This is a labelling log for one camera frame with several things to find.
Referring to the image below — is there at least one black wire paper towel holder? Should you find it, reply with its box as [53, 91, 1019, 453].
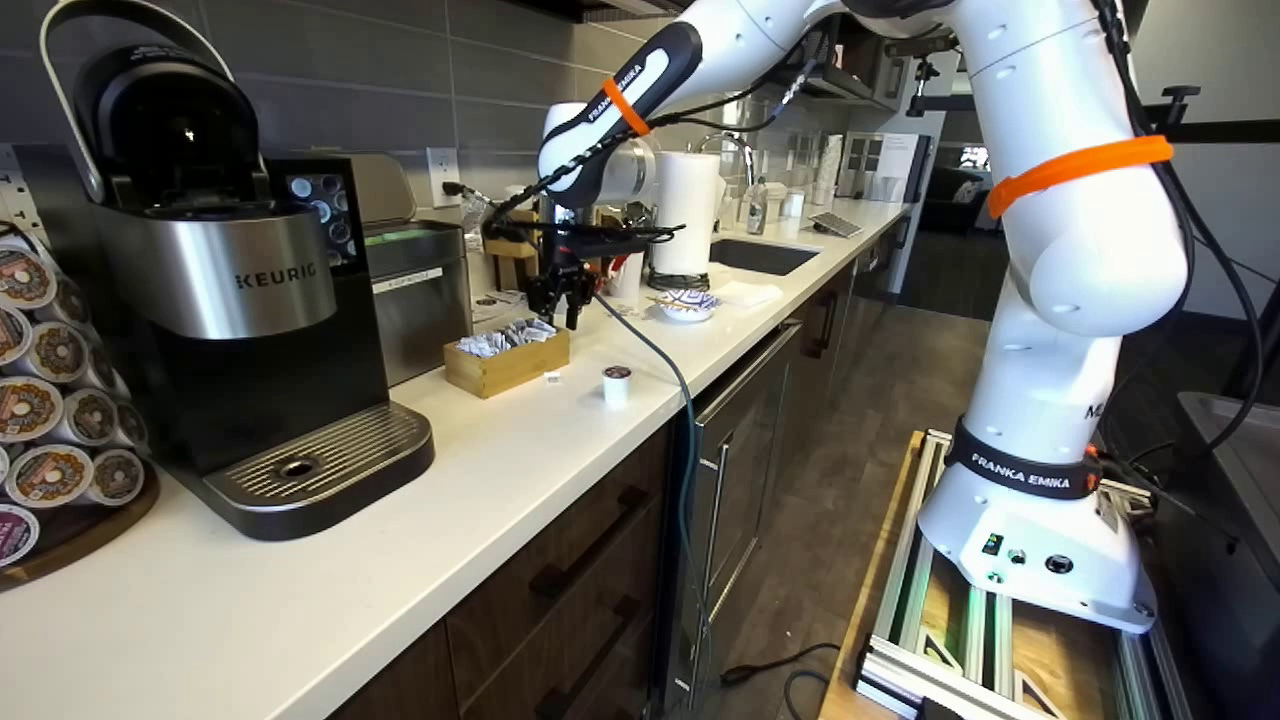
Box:
[639, 267, 719, 297]

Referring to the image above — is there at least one dark sink basin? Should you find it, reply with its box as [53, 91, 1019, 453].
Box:
[709, 235, 820, 279]

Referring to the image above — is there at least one stainless steel container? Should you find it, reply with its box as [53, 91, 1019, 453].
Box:
[347, 152, 479, 392]

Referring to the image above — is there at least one clear glass bottle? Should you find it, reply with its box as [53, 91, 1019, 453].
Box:
[723, 138, 778, 239]

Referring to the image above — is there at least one white cup with red spoon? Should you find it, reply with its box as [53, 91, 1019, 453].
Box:
[605, 251, 647, 313]

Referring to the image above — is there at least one patterned bowl with utensils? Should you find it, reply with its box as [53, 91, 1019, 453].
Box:
[647, 290, 723, 330]

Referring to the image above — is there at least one black silver Keurig coffee machine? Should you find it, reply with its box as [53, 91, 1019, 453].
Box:
[38, 0, 439, 546]

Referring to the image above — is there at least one white paper towel roll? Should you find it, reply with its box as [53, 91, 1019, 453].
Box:
[647, 149, 730, 279]

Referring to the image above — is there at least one aluminium robot stand frame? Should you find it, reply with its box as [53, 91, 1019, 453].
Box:
[815, 426, 1205, 720]

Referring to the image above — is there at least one dark wood cabinet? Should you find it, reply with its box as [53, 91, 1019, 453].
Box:
[328, 224, 923, 720]

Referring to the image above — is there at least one wooden countertop organizer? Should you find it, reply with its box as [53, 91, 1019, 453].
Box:
[479, 197, 565, 302]

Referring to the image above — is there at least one orange strap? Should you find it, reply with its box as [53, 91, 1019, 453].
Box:
[985, 134, 1182, 224]
[598, 74, 655, 141]

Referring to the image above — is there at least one dark grey table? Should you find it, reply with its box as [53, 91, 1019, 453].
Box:
[1172, 390, 1280, 720]

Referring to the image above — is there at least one small coffee pod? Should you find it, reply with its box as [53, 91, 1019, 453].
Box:
[598, 362, 635, 412]

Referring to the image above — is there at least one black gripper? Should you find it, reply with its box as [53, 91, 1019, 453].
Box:
[535, 235, 624, 337]

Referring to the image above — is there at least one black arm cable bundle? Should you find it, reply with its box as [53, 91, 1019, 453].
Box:
[652, 0, 1273, 455]

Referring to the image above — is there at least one black horizontal bar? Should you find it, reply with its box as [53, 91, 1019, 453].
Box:
[1156, 80, 1280, 149]

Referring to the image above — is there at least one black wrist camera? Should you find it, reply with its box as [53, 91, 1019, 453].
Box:
[535, 218, 671, 256]

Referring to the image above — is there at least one white wall outlet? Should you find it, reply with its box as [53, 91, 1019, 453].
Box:
[424, 143, 466, 207]

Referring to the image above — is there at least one black power cable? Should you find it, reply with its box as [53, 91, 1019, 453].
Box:
[435, 178, 850, 697]

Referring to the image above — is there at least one black coffee pod carousel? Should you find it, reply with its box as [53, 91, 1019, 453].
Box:
[0, 143, 164, 593]

